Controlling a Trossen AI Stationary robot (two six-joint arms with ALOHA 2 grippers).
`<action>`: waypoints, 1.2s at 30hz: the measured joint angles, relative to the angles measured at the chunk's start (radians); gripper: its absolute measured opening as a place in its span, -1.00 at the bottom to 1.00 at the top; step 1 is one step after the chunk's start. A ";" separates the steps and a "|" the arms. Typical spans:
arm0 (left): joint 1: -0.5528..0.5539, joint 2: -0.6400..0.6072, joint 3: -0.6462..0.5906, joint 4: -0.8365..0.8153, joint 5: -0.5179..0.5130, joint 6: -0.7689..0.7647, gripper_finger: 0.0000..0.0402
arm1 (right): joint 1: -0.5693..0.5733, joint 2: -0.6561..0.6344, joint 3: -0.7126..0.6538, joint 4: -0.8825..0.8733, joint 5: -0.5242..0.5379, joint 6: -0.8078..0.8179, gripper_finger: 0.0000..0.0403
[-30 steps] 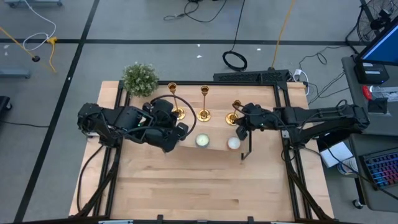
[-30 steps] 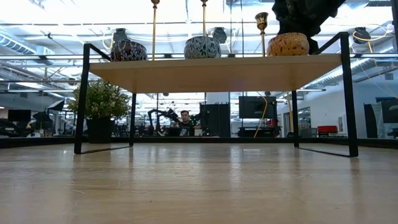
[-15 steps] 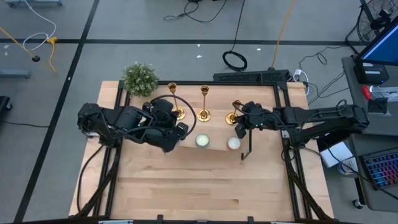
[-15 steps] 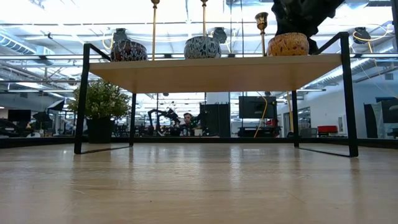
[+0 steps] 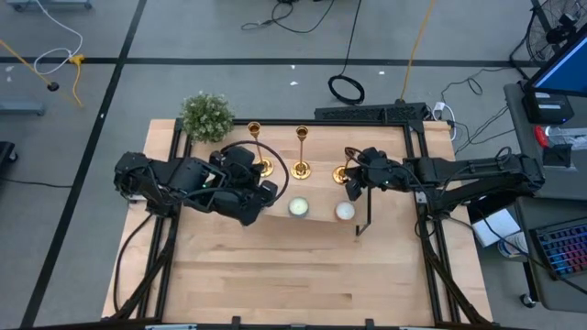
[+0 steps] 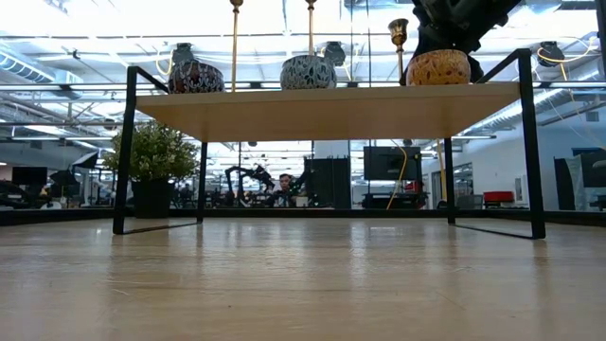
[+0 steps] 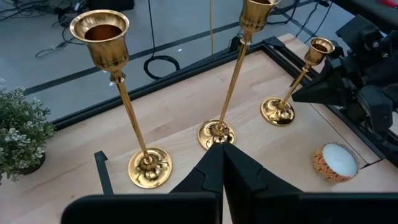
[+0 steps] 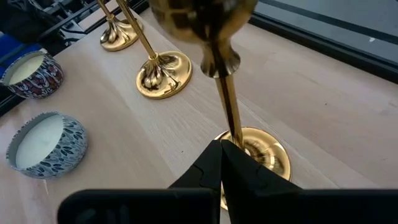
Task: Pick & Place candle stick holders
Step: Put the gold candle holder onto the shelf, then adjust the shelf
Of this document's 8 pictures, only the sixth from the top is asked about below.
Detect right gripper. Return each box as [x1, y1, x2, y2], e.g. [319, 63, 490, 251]
[410, 0, 523, 85]

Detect short gold candle holder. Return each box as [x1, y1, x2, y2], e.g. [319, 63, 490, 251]
[387, 17, 410, 87]

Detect tall gold candlestick holder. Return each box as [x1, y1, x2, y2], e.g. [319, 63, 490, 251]
[304, 0, 318, 57]
[229, 0, 244, 93]

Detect blue white patterned vase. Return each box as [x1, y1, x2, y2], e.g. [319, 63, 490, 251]
[278, 54, 338, 91]

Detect large black monitor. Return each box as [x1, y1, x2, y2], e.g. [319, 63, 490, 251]
[363, 145, 423, 182]

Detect wooden shelf riser black legs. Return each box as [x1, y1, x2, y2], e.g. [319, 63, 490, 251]
[112, 48, 547, 241]

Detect red storage bin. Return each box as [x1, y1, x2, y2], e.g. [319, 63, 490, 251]
[482, 189, 516, 206]

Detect black cabinet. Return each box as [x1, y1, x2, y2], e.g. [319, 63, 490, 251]
[303, 156, 352, 209]

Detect dark display stand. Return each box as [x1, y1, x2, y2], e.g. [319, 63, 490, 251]
[553, 146, 606, 213]

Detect person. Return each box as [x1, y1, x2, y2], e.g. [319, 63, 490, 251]
[274, 172, 297, 208]

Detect potted green plant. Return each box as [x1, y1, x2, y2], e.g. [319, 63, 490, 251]
[102, 120, 201, 219]

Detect black softbox light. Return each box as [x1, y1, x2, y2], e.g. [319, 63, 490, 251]
[70, 150, 100, 171]
[48, 169, 80, 188]

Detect small black monitor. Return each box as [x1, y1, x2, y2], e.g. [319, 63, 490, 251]
[10, 166, 49, 187]

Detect black ceiling cable reel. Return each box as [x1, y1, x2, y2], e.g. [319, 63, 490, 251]
[324, 41, 348, 68]
[538, 40, 566, 68]
[170, 42, 195, 65]

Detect yellow hanging cable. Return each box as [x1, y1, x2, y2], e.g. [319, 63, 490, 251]
[385, 140, 409, 210]

